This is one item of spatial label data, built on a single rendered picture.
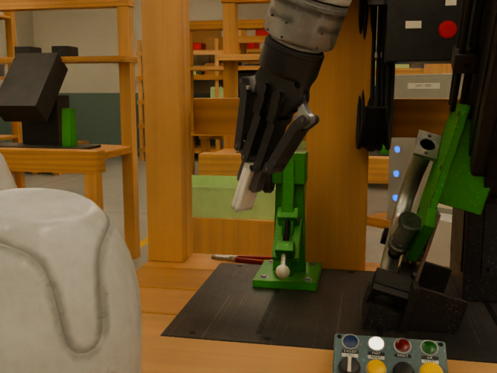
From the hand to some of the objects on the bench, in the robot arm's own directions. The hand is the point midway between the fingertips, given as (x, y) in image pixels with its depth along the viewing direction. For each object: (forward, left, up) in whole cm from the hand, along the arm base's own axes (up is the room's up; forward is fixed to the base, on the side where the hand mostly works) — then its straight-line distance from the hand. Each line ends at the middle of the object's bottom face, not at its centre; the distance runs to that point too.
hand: (248, 186), depth 80 cm
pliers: (+60, +5, -31) cm, 68 cm away
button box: (-2, -21, -29) cm, 36 cm away
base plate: (+26, -43, -27) cm, 57 cm away
